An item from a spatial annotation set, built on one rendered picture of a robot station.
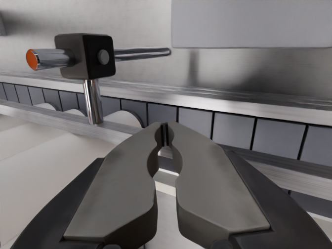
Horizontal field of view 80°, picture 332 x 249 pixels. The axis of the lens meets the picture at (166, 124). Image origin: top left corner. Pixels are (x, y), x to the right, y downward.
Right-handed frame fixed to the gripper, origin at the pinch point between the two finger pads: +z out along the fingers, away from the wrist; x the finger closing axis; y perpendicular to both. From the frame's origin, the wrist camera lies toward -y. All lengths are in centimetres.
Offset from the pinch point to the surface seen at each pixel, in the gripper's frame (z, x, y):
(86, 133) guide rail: 2.9, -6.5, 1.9
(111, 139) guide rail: 1.7, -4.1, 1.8
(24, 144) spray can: 6.2, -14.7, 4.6
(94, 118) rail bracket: 2.9, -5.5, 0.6
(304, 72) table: 7.6, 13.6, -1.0
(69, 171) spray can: 0.6, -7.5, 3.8
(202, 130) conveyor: 6.5, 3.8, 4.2
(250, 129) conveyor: 4.4, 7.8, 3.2
